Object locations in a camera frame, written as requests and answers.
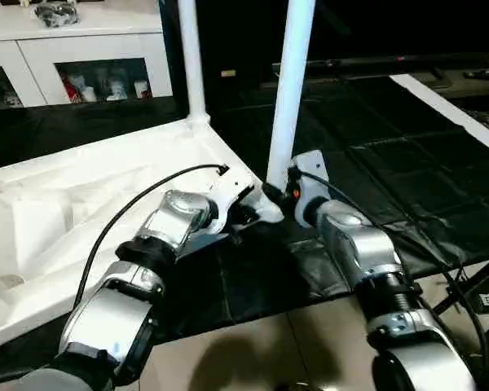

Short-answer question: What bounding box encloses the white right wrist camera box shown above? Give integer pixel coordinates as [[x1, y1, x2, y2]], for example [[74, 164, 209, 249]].
[[289, 150, 330, 201]]

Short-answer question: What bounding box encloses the white plastic table leg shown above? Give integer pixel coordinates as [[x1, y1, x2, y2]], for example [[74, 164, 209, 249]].
[[266, 0, 317, 190], [178, 0, 211, 125]]

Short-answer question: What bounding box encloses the black metal bar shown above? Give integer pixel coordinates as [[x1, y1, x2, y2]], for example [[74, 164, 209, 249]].
[[273, 54, 489, 71]]

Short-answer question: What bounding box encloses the white flat board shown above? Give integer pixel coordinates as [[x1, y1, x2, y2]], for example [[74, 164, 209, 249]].
[[390, 73, 489, 160]]

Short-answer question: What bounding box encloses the white plastic children's table top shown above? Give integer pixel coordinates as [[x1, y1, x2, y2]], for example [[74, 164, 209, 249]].
[[0, 112, 284, 363]]

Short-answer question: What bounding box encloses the dark object on cabinet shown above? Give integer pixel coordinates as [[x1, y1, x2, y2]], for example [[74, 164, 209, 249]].
[[34, 2, 81, 27]]

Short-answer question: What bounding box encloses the black floor device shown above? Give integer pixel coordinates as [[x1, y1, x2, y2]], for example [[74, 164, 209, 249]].
[[471, 281, 489, 312]]

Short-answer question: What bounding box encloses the white glass-door cabinet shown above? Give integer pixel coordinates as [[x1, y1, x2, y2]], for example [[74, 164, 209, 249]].
[[0, 0, 174, 108]]

